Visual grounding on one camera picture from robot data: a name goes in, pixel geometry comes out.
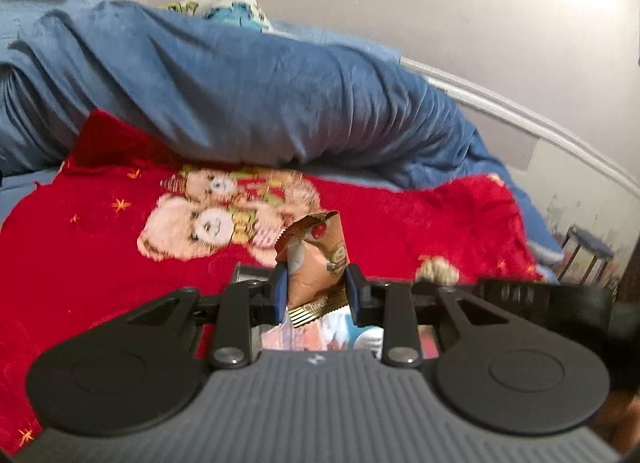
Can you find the white bed rail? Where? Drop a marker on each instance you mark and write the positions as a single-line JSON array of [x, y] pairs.
[[525, 118]]

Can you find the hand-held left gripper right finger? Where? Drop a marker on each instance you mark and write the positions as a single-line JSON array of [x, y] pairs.
[[353, 293]]

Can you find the printed card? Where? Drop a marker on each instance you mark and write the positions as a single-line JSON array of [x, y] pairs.
[[325, 338]]

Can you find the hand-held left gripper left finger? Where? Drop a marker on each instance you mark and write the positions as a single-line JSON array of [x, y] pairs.
[[280, 288]]

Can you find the printed pillow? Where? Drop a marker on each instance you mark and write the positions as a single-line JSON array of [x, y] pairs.
[[235, 8]]

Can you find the light blue bed sheet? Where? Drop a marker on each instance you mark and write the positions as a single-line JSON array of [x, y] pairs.
[[20, 193]]

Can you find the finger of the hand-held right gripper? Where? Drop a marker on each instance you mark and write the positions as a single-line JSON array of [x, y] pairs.
[[530, 295]]

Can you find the red bear printed blanket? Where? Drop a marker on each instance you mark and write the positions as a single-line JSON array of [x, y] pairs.
[[100, 253]]

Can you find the black metal stool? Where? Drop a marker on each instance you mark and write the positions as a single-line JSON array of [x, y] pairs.
[[592, 240]]

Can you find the blue duvet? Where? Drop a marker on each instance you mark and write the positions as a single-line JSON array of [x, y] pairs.
[[250, 93]]

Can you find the black shallow box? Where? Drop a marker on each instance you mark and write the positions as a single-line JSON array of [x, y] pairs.
[[250, 274]]

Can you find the brown snack packet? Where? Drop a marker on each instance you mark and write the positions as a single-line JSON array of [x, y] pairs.
[[315, 263]]

